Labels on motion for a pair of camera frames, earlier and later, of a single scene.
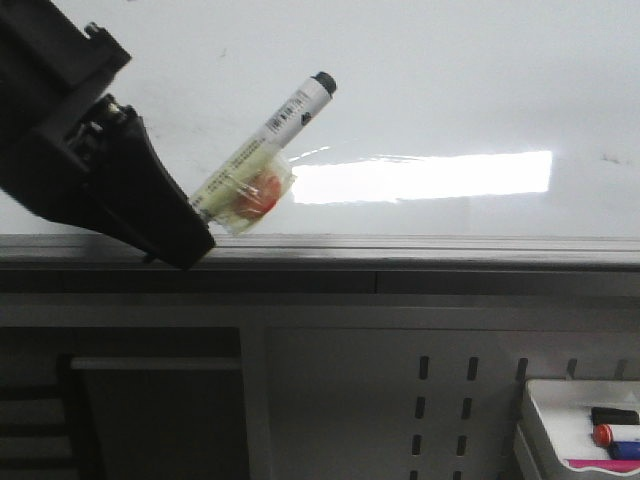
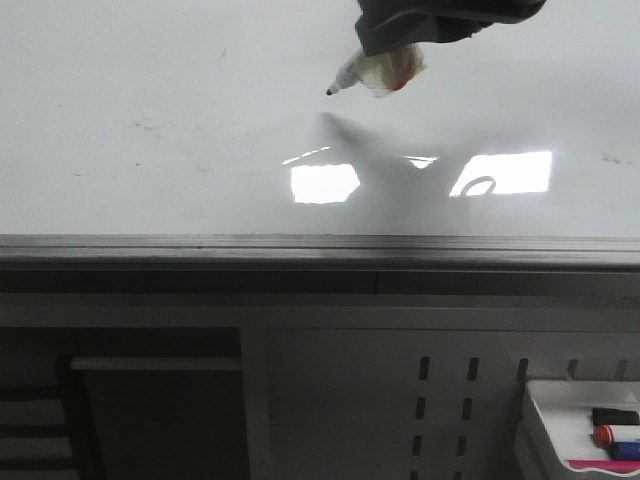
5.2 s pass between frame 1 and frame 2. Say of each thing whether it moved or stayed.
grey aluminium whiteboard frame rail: stayed
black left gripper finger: moved
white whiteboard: stayed
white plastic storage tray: stayed
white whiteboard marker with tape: moved
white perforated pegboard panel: stayed
